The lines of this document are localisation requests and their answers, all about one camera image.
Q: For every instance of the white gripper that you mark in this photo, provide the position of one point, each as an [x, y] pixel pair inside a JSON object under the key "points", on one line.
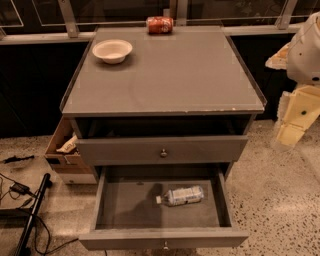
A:
{"points": [[305, 55]]}

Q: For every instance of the blue plastic water bottle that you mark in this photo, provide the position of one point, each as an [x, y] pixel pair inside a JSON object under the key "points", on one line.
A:
{"points": [[181, 196]]}

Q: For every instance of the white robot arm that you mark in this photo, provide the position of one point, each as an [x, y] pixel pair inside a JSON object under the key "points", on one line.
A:
{"points": [[300, 58]]}

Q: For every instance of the grey top drawer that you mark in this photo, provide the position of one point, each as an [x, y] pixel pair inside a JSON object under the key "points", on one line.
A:
{"points": [[160, 140]]}

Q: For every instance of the grey drawer cabinet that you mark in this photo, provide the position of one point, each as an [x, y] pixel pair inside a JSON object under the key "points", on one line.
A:
{"points": [[194, 71]]}

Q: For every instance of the grey open middle drawer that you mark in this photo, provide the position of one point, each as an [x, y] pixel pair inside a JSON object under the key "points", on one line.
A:
{"points": [[127, 216]]}

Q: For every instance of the orange soda can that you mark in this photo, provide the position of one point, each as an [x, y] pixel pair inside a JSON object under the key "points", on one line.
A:
{"points": [[159, 25]]}

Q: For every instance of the white paper bowl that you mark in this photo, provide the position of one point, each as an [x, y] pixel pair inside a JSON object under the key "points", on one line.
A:
{"points": [[112, 51]]}

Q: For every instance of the crumpled paper bag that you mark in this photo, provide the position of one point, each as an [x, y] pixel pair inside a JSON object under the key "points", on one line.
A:
{"points": [[68, 146]]}

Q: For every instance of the open cardboard box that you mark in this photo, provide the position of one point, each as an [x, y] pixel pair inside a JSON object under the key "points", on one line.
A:
{"points": [[70, 167]]}

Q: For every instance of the metal window railing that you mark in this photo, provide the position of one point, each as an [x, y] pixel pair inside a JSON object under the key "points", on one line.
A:
{"points": [[46, 21]]}

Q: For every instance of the black tool on floor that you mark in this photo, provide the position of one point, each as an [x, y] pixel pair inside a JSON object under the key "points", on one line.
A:
{"points": [[16, 159]]}

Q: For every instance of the black pole stand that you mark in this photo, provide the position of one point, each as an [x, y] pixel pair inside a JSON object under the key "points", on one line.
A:
{"points": [[31, 214]]}

